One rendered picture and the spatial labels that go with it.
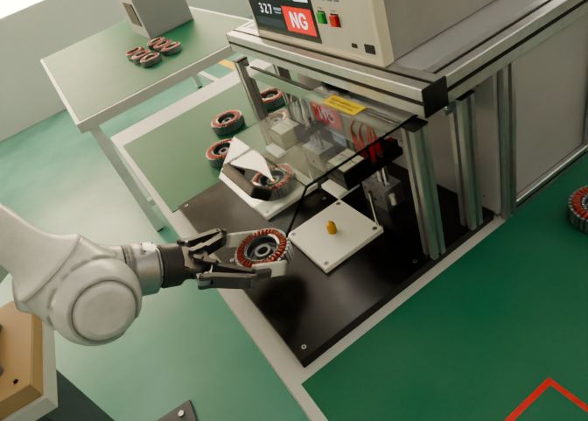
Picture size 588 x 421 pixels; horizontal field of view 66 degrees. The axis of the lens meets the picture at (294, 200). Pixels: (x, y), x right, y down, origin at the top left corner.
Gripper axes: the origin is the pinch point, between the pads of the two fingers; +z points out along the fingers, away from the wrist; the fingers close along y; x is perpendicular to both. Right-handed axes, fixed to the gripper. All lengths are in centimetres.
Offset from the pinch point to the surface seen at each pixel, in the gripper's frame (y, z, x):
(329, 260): -6.1, 11.8, -0.1
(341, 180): -1.2, 14.5, -15.0
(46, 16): 472, -6, 5
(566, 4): -20, 36, -52
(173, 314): 94, 15, 89
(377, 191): -1.0, 24.9, -12.0
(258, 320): -5.5, -1.8, 11.9
